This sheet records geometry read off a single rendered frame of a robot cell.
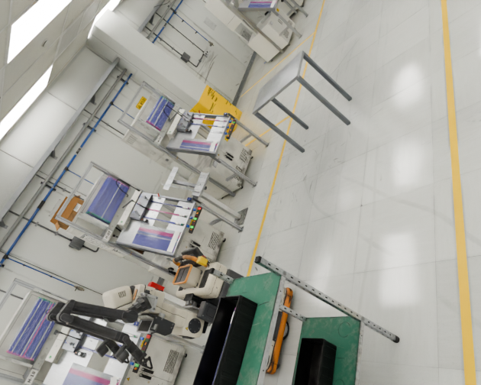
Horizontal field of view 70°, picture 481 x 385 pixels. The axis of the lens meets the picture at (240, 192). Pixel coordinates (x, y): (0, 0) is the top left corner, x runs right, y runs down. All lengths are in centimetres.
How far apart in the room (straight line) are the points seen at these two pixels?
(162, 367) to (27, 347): 128
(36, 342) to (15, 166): 274
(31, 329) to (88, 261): 190
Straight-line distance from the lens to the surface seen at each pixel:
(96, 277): 557
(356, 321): 214
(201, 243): 438
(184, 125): 491
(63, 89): 647
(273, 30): 741
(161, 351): 409
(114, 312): 238
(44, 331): 391
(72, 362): 389
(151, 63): 669
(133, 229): 415
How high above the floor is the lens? 194
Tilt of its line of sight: 23 degrees down
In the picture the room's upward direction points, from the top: 57 degrees counter-clockwise
